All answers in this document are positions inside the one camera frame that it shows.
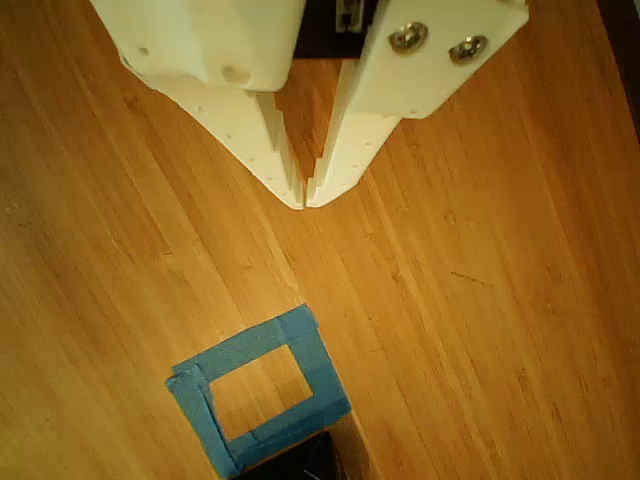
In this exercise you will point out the black and white cardboard box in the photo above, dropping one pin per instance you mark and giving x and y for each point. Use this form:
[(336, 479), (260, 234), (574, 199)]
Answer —
[(300, 460)]

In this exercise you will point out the blue tape square target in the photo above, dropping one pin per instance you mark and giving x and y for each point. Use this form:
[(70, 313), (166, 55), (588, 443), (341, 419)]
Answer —
[(305, 350)]

